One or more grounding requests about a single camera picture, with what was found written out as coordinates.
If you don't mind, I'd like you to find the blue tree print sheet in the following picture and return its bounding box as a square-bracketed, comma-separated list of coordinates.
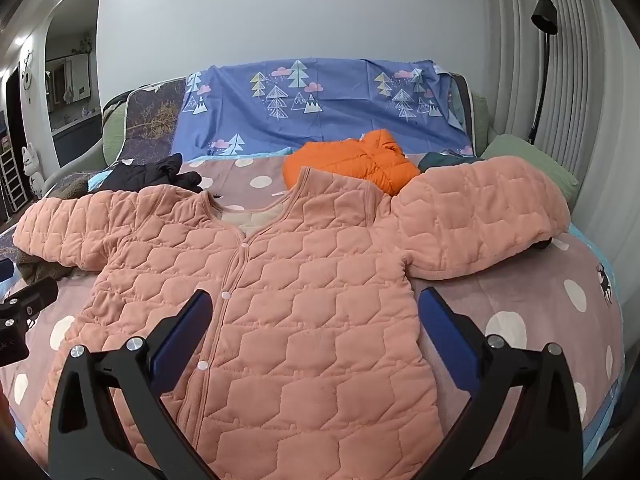
[170, 57, 473, 158]

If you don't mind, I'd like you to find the white curtain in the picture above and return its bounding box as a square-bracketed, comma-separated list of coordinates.
[484, 0, 640, 221]

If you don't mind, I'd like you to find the dark blue counter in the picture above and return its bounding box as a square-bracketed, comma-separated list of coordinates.
[52, 112, 103, 168]

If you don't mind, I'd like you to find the black floor lamp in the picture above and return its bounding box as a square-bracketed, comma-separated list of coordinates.
[527, 0, 560, 145]

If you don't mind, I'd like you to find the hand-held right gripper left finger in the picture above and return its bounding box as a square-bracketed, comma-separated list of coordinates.
[46, 290, 221, 480]

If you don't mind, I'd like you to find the white cat figurine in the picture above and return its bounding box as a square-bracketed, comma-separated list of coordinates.
[20, 142, 43, 196]

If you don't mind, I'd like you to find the pink polka dot blanket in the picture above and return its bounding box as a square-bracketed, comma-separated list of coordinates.
[0, 152, 626, 461]

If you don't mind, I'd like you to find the brown fuzzy garment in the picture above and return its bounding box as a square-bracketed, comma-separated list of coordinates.
[17, 177, 101, 283]

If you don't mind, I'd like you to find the green pillow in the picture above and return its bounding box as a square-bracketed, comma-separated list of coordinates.
[480, 134, 580, 201]

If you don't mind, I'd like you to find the dark patterned blanket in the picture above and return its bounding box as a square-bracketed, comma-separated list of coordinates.
[0, 77, 187, 271]

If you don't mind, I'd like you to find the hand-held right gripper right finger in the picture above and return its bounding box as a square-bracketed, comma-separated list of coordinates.
[414, 287, 585, 480]

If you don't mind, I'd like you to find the white ladder rack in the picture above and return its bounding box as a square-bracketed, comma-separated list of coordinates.
[0, 147, 26, 213]

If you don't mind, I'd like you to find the black garment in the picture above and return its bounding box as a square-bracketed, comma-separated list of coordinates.
[102, 154, 203, 193]

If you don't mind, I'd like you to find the pink quilted jacket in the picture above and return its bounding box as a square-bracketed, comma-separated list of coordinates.
[12, 156, 571, 480]

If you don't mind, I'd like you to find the orange puffer jacket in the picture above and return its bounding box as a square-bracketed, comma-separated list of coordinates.
[282, 129, 422, 196]

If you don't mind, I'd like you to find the dark teal garment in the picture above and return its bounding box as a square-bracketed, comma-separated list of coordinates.
[417, 151, 483, 173]

